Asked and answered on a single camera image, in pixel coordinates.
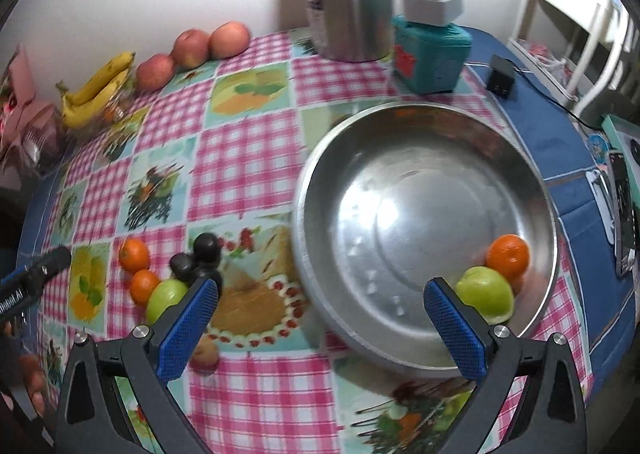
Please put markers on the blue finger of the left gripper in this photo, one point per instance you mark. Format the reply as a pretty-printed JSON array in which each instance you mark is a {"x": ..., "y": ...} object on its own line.
[{"x": 24, "y": 286}]

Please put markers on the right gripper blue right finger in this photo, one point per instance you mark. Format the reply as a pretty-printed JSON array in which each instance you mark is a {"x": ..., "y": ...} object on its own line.
[{"x": 550, "y": 416}]

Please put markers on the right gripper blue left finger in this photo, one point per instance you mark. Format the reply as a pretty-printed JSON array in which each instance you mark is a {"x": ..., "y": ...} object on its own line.
[{"x": 92, "y": 417}]

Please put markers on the small tangerine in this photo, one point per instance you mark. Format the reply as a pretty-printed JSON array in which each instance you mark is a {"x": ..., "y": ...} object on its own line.
[
  {"x": 133, "y": 255},
  {"x": 141, "y": 286}
]

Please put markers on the big green apple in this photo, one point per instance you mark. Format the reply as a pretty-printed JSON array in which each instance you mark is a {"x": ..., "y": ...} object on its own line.
[{"x": 166, "y": 294}]

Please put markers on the large orange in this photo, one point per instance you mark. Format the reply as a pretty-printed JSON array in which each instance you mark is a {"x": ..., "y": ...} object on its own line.
[{"x": 508, "y": 255}]

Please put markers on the dark plum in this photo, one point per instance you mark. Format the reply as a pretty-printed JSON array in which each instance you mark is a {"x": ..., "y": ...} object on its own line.
[
  {"x": 182, "y": 265},
  {"x": 206, "y": 249},
  {"x": 210, "y": 273}
]

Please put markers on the pink flower bouquet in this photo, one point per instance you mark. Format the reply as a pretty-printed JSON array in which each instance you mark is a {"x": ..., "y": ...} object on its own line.
[{"x": 33, "y": 139}]

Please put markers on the yellow banana bunch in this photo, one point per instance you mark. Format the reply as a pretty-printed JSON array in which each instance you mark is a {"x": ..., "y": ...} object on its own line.
[{"x": 79, "y": 108}]

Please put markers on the black smartphone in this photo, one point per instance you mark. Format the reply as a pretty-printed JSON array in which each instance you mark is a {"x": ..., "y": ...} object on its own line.
[{"x": 624, "y": 217}]

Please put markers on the left red apple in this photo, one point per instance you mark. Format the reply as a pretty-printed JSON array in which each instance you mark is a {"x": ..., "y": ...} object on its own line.
[{"x": 154, "y": 73}]

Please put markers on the red apple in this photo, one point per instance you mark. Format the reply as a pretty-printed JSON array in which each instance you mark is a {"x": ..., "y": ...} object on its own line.
[
  {"x": 191, "y": 49},
  {"x": 154, "y": 73},
  {"x": 228, "y": 40}
]

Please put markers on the large steel basin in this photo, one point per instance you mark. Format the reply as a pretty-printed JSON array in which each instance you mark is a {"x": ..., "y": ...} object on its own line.
[{"x": 404, "y": 192}]

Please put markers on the pink checkered fruit tablecloth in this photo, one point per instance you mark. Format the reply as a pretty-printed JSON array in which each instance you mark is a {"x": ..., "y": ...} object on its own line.
[{"x": 284, "y": 383}]

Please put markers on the blue table cover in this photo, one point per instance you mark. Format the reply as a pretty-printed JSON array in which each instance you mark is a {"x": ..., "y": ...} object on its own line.
[{"x": 565, "y": 159}]

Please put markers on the middle red apple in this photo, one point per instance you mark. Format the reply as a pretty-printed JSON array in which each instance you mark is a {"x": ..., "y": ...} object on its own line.
[{"x": 191, "y": 49}]

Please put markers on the teal cardboard box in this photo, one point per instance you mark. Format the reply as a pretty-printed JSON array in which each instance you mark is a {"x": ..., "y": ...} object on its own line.
[{"x": 624, "y": 137}]

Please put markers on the right red apple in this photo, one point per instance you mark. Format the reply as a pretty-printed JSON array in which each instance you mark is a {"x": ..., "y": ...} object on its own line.
[{"x": 228, "y": 40}]

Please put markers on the black charger plug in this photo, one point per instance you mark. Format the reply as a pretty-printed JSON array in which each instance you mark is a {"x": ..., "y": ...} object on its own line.
[{"x": 501, "y": 78}]

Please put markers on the teal knitted box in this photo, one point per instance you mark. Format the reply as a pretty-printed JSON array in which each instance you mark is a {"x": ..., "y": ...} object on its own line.
[{"x": 429, "y": 59}]

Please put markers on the white shelf rack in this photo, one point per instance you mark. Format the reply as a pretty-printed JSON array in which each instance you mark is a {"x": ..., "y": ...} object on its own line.
[{"x": 565, "y": 43}]

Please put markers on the white plastic chair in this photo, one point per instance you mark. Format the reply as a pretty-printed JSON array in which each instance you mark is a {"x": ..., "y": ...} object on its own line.
[{"x": 616, "y": 91}]

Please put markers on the white power adapter block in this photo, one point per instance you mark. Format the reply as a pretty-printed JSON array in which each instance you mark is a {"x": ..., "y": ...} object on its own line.
[{"x": 439, "y": 13}]

